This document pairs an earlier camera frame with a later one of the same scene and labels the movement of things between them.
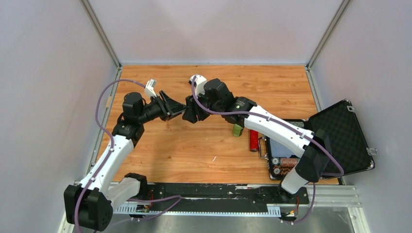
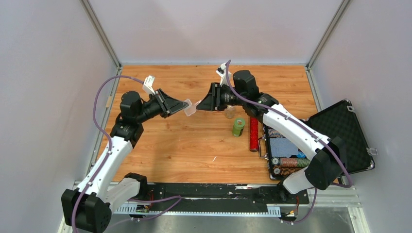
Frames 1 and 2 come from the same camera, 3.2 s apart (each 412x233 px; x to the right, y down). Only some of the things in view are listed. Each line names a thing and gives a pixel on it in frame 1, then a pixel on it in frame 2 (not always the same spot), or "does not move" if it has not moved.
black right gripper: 193,113 to 212,101
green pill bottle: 237,130 does not move
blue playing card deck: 277,150 does not move
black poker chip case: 350,152 does not move
